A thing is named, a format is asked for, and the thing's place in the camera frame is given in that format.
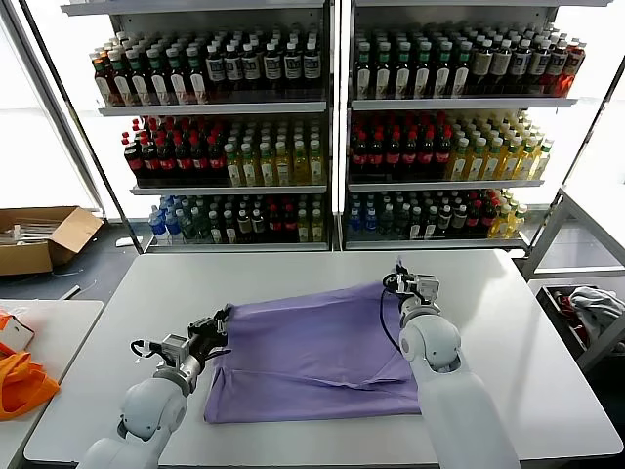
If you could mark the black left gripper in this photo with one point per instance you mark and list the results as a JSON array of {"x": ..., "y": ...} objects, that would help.
[{"x": 205, "y": 337}]

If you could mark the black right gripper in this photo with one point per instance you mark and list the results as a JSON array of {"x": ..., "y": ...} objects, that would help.
[{"x": 405, "y": 288}]

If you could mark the purple t-shirt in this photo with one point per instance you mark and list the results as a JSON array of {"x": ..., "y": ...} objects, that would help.
[{"x": 303, "y": 342}]

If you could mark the black clothes bin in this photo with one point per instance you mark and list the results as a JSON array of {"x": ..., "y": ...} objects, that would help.
[{"x": 561, "y": 317}]

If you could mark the cola bottle red cap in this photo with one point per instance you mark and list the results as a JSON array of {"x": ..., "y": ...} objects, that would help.
[
  {"x": 376, "y": 156},
  {"x": 216, "y": 162},
  {"x": 426, "y": 156},
  {"x": 359, "y": 156},
  {"x": 133, "y": 163},
  {"x": 392, "y": 156},
  {"x": 150, "y": 163},
  {"x": 409, "y": 156},
  {"x": 443, "y": 156},
  {"x": 199, "y": 162},
  {"x": 183, "y": 163},
  {"x": 166, "y": 163}
]

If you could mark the yellow juice bottle green cap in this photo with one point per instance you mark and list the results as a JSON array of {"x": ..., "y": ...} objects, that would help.
[
  {"x": 283, "y": 171},
  {"x": 526, "y": 165},
  {"x": 459, "y": 166},
  {"x": 542, "y": 163},
  {"x": 250, "y": 171},
  {"x": 317, "y": 168},
  {"x": 301, "y": 170},
  {"x": 476, "y": 166},
  {"x": 234, "y": 171},
  {"x": 267, "y": 171},
  {"x": 493, "y": 166},
  {"x": 510, "y": 165}
]

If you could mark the small white floor object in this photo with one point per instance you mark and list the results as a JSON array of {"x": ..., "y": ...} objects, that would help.
[{"x": 128, "y": 242}]

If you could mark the small grey floor strip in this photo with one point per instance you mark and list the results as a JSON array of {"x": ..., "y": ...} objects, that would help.
[{"x": 73, "y": 291}]

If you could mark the red garment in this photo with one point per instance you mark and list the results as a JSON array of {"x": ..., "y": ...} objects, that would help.
[{"x": 566, "y": 303}]

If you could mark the metal beverage shelving unit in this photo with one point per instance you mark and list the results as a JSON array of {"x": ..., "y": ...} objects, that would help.
[
  {"x": 215, "y": 108},
  {"x": 464, "y": 103}
]

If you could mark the dark tea bottle green cap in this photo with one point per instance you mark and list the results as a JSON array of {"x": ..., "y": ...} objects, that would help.
[
  {"x": 383, "y": 78},
  {"x": 198, "y": 88},
  {"x": 159, "y": 88},
  {"x": 121, "y": 88},
  {"x": 362, "y": 78},
  {"x": 461, "y": 78},
  {"x": 442, "y": 78},
  {"x": 403, "y": 78},
  {"x": 179, "y": 88},
  {"x": 140, "y": 88},
  {"x": 423, "y": 78}
]

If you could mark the grey garment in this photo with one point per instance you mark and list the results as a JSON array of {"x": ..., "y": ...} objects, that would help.
[{"x": 598, "y": 312}]

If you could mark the open cardboard box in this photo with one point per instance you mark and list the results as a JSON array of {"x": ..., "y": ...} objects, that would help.
[{"x": 29, "y": 259}]

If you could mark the white and orange carton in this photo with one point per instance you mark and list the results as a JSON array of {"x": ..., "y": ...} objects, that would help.
[{"x": 17, "y": 334}]

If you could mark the orange fabric bag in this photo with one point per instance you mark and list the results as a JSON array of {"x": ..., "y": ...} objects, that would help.
[{"x": 19, "y": 386}]

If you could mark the dark drink bottle pale label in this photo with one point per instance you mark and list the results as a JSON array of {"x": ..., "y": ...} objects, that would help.
[
  {"x": 311, "y": 67},
  {"x": 482, "y": 63},
  {"x": 251, "y": 69},
  {"x": 539, "y": 62},
  {"x": 234, "y": 70},
  {"x": 521, "y": 61},
  {"x": 215, "y": 71},
  {"x": 500, "y": 63},
  {"x": 272, "y": 68},
  {"x": 292, "y": 68}
]

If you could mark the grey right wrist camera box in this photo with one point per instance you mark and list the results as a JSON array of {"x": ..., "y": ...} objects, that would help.
[{"x": 427, "y": 288}]

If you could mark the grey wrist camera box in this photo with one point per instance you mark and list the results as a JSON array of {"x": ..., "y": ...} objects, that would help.
[
  {"x": 427, "y": 288},
  {"x": 173, "y": 348}
]

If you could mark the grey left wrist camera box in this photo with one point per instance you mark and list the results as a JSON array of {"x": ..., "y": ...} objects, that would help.
[{"x": 173, "y": 348}]

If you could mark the grey metal frame table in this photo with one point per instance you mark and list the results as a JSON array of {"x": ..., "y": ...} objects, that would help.
[{"x": 542, "y": 234}]

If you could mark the dark metal frame post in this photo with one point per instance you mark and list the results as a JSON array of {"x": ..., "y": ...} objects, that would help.
[
  {"x": 593, "y": 126},
  {"x": 80, "y": 128}
]

